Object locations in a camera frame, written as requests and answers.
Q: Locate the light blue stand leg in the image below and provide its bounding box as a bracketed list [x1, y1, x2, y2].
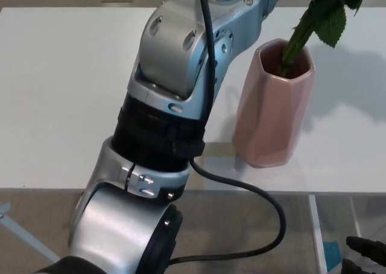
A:
[0, 201, 62, 263]

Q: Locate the pink faceted ceramic vase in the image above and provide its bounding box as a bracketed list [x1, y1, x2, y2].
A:
[231, 37, 317, 168]

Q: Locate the white table leg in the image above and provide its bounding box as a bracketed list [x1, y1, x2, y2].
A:
[308, 194, 328, 274]
[349, 195, 363, 242]

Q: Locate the pink artificial rose bunch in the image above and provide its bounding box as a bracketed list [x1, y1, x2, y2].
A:
[279, 0, 372, 77]

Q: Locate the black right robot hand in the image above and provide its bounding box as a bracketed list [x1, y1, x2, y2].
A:
[340, 236, 386, 274]

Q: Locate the teal floor tape patch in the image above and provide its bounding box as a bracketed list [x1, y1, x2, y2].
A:
[323, 240, 343, 272]

